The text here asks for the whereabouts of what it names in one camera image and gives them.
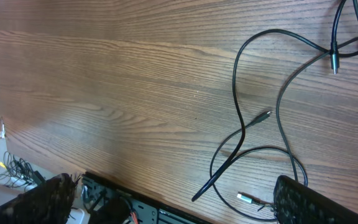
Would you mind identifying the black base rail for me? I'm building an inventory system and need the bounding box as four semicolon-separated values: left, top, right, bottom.
81;172;209;224

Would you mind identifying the black USB-C cable long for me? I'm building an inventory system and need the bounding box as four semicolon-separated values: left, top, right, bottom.
191;29;358;202

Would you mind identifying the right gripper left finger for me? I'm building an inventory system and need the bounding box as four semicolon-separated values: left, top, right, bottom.
0;173;80;224

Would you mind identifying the black USB-C cable short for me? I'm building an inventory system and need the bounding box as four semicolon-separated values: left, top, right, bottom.
329;0;358;74

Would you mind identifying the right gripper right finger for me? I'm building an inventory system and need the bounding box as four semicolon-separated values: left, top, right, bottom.
273;175;358;224

